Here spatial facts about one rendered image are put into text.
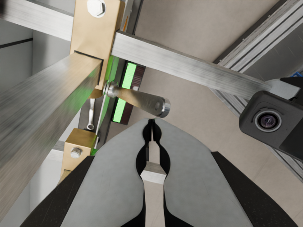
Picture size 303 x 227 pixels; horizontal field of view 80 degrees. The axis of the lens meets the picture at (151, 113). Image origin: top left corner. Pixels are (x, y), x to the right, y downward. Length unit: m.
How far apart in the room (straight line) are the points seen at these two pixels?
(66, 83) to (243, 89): 0.24
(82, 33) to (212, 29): 0.98
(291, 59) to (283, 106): 0.96
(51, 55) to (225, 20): 0.92
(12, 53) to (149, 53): 0.34
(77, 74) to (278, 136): 0.20
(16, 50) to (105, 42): 0.31
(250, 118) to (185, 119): 1.14
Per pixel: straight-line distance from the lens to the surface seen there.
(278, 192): 2.22
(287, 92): 0.31
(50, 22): 0.28
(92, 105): 0.48
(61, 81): 0.17
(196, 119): 1.35
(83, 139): 0.39
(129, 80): 0.44
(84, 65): 0.22
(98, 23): 0.25
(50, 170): 0.80
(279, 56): 1.12
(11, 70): 0.53
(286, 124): 0.21
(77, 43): 0.26
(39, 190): 0.91
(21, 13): 0.30
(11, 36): 0.51
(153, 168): 0.42
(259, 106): 0.20
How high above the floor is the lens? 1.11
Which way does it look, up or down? 61 degrees down
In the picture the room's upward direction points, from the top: 178 degrees clockwise
